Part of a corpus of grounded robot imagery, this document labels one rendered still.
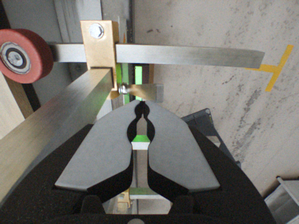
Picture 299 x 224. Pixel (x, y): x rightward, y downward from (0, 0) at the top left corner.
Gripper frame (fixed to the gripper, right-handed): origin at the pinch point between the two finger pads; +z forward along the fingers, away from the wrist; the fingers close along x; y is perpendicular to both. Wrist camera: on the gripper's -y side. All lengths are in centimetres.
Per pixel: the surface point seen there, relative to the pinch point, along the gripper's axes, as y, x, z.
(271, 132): 87, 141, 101
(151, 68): 21, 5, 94
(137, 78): 8.2, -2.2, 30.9
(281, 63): 13, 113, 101
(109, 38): -4.0, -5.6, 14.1
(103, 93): 2.9, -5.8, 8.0
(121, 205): 51, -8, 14
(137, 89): 0.6, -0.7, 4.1
